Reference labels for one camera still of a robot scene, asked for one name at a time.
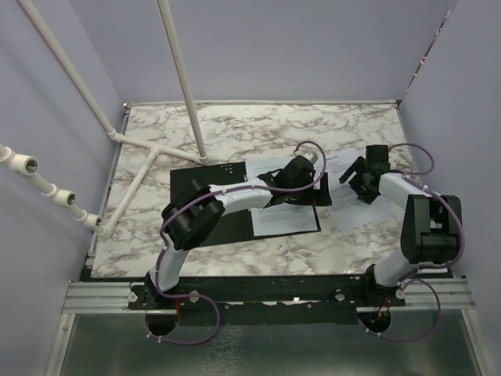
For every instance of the white folder black inside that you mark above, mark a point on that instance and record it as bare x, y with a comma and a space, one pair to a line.
237, 227

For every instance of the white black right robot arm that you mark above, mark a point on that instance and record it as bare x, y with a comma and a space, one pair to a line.
432, 235

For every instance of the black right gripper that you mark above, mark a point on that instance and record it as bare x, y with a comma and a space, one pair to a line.
365, 196

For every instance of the white paper sheets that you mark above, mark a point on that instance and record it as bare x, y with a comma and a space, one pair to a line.
347, 211

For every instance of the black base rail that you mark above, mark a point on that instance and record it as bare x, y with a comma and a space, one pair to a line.
265, 300

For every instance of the aluminium rail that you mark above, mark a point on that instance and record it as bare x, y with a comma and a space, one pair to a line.
112, 297

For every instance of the white pipe frame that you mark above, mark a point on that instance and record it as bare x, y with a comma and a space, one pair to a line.
44, 115

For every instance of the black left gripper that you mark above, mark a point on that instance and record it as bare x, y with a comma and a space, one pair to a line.
318, 197

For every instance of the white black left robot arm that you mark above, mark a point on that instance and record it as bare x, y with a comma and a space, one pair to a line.
191, 216

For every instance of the printed paper sheet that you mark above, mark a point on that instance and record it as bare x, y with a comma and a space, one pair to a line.
281, 219

